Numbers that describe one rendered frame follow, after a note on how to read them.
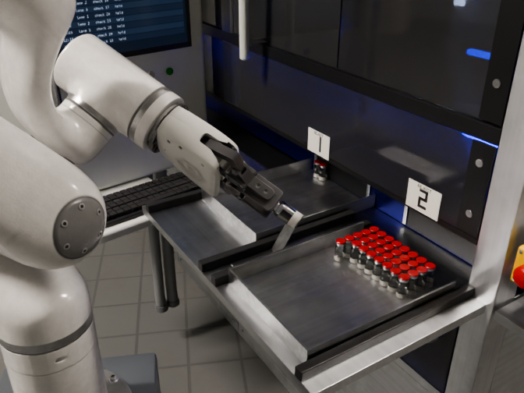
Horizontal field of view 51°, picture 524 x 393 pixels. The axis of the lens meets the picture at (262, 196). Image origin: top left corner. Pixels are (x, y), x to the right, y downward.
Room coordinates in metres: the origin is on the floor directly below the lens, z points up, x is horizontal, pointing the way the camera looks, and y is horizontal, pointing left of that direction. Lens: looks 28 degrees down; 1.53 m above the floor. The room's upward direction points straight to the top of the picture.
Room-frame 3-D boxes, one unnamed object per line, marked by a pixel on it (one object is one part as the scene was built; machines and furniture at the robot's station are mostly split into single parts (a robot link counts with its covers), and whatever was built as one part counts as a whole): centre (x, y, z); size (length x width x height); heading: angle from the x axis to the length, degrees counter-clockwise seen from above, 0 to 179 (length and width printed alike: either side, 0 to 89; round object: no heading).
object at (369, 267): (0.89, -0.22, 0.90); 0.18 x 0.02 x 0.05; 32
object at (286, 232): (0.96, 0.00, 0.91); 0.14 x 0.03 x 0.06; 123
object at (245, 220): (1.20, -0.06, 0.90); 0.34 x 0.26 x 0.04; 122
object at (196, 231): (1.02, -0.09, 0.87); 0.70 x 0.48 x 0.02; 32
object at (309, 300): (0.85, -0.15, 0.90); 0.34 x 0.26 x 0.04; 122
